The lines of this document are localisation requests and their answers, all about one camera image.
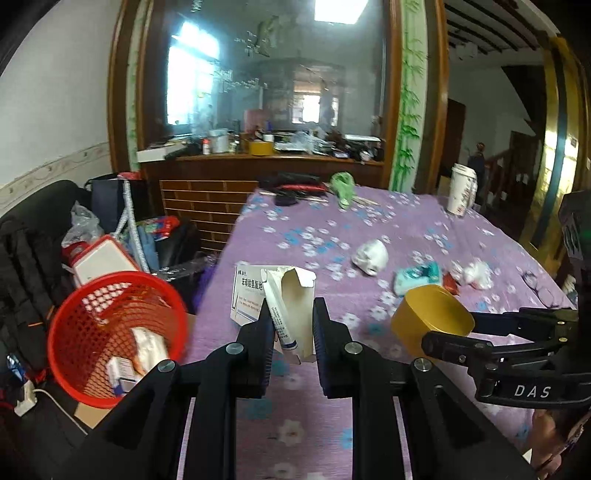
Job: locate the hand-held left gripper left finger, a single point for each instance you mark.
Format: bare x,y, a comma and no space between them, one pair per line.
267,337

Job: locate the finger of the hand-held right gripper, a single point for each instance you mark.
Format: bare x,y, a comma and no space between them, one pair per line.
526,321
471,351

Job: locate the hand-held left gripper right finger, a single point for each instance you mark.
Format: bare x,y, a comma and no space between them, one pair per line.
322,341

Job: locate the white ointment tube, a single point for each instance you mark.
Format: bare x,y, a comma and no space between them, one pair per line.
279,318

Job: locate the white carton box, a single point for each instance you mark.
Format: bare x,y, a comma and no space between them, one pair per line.
300,314

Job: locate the yellow bowl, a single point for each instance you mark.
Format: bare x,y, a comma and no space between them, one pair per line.
429,314

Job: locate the white red wipes packet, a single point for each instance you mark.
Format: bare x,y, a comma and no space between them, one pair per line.
150,348

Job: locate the red mesh basket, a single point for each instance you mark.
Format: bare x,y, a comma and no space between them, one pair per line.
78,323

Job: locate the person's right hand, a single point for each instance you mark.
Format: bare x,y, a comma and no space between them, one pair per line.
549,447

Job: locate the clear eyeglasses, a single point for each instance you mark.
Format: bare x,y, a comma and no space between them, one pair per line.
545,290

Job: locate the blue white medicine box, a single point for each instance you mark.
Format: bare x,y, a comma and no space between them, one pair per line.
247,295

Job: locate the crumpled clear plastic wrap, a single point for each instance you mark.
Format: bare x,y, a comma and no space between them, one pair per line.
475,273

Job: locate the small red wrapper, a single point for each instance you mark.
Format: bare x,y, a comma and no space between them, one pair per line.
451,282

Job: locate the teal wipes packet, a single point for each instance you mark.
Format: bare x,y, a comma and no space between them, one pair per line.
415,279

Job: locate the crumpled white tissue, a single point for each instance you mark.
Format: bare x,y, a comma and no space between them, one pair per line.
369,257

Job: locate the purple floral tablecloth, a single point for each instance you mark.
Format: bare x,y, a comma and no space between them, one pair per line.
323,226

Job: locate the black key fob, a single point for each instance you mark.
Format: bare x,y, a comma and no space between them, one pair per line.
286,200

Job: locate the wooden stair railing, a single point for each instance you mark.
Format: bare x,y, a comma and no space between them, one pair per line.
512,175

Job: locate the white printed tumbler cup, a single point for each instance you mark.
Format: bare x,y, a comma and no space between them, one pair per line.
461,189

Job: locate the small white blue box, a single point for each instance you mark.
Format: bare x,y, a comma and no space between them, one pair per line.
122,376

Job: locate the wooden partition cabinet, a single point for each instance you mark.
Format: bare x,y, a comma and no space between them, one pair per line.
198,203

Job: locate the green plastic bag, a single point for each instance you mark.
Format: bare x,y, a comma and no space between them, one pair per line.
342,189

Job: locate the black red pouch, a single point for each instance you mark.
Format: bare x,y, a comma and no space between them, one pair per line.
291,182

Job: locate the white box with red trim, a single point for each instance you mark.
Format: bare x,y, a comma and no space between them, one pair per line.
101,261

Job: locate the yellow tape roll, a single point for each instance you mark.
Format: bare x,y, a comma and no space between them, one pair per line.
261,148

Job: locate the brown wooden door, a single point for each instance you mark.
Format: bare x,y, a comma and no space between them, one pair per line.
456,138

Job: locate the dark blue bag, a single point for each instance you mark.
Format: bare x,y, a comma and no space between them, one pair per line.
111,198

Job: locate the clear plastic bag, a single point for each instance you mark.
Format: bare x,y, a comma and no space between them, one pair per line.
83,224

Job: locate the black backpack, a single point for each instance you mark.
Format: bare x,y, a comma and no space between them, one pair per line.
27,277

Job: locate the white power strip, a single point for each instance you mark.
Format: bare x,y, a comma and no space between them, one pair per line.
25,399

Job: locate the etched glass panel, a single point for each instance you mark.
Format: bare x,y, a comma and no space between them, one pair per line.
277,69

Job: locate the bamboo painted wall panel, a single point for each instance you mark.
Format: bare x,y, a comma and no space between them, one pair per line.
408,115

